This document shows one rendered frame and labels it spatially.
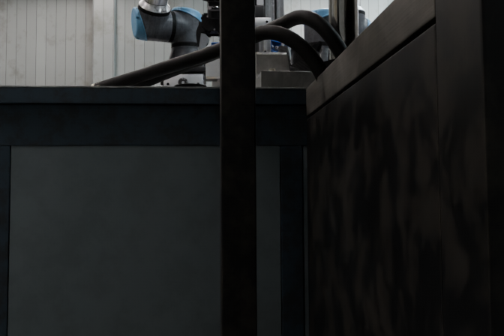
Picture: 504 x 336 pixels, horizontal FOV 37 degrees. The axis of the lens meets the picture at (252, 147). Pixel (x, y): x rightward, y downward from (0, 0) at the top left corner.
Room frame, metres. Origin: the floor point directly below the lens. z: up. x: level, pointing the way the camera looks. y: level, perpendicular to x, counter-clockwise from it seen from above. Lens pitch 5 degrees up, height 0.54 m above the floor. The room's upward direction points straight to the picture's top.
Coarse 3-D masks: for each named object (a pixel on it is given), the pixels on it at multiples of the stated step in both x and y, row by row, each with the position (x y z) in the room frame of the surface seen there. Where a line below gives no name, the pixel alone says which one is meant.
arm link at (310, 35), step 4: (324, 8) 2.74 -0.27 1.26; (316, 12) 2.73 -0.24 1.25; (320, 12) 2.73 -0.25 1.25; (324, 12) 2.73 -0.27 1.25; (324, 16) 2.73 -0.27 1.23; (304, 28) 2.77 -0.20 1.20; (308, 28) 2.75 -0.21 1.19; (312, 28) 2.74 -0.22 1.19; (304, 32) 2.77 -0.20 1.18; (308, 32) 2.75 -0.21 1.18; (312, 32) 2.74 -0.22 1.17; (316, 32) 2.73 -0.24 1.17; (304, 36) 2.77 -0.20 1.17; (308, 36) 2.75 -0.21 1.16; (312, 36) 2.74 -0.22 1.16; (316, 36) 2.73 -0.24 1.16; (320, 36) 2.73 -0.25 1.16; (308, 40) 2.75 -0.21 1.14; (312, 40) 2.74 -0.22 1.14; (316, 40) 2.73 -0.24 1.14; (320, 40) 2.73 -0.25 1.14; (324, 40) 2.73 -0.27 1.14
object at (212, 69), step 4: (216, 60) 2.11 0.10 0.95; (208, 64) 2.11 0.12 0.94; (212, 64) 2.11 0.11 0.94; (216, 64) 2.11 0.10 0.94; (208, 68) 2.11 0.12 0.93; (212, 68) 2.11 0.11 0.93; (216, 68) 2.11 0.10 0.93; (208, 72) 2.11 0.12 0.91; (212, 72) 2.11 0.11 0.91; (216, 72) 2.11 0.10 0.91; (208, 76) 2.12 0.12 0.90; (212, 76) 2.12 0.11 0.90; (216, 76) 2.12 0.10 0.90
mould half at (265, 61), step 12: (264, 60) 1.91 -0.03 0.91; (276, 60) 1.91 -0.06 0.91; (264, 72) 1.79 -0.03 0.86; (276, 72) 1.79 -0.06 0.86; (288, 72) 1.79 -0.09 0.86; (300, 72) 1.79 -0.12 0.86; (264, 84) 1.79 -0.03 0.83; (276, 84) 1.79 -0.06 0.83; (288, 84) 1.79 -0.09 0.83; (300, 84) 1.79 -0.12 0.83
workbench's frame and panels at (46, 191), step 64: (0, 128) 1.63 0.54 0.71; (64, 128) 1.64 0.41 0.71; (128, 128) 1.65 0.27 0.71; (192, 128) 1.66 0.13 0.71; (256, 128) 1.67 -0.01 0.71; (0, 192) 1.63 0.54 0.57; (64, 192) 1.64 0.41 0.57; (128, 192) 1.65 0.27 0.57; (192, 192) 1.66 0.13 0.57; (256, 192) 1.68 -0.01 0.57; (0, 256) 1.63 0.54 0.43; (64, 256) 1.64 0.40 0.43; (128, 256) 1.65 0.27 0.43; (192, 256) 1.66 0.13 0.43; (256, 256) 1.68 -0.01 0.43; (0, 320) 1.63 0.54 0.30; (64, 320) 1.64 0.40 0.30; (128, 320) 1.65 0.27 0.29; (192, 320) 1.66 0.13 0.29
